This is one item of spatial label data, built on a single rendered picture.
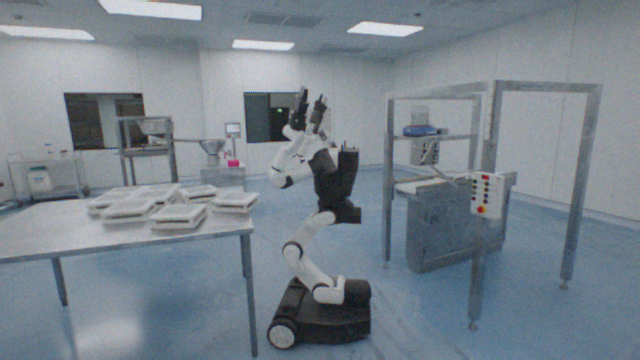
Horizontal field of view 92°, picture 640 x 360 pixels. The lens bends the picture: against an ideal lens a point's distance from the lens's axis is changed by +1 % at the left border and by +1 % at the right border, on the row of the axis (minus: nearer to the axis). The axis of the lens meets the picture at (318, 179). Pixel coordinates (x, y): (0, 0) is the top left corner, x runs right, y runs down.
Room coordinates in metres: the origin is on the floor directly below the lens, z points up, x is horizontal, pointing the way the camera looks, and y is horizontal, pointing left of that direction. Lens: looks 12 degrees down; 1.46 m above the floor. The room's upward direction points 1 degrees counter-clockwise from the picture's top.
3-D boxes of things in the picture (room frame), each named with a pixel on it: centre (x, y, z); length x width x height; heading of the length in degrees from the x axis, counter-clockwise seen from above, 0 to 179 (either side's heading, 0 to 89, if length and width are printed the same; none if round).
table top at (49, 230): (1.94, 1.25, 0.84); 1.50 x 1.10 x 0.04; 106
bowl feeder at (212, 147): (4.58, 1.50, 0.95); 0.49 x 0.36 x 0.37; 111
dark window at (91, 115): (6.26, 4.17, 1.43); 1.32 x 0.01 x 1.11; 111
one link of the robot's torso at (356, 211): (1.92, -0.14, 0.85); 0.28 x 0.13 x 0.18; 81
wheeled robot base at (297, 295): (1.94, -0.03, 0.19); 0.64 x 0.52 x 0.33; 81
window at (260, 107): (7.44, 1.02, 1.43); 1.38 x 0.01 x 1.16; 111
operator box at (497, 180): (1.78, -1.01, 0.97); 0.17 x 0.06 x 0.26; 25
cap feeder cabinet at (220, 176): (4.55, 1.44, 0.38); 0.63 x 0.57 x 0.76; 111
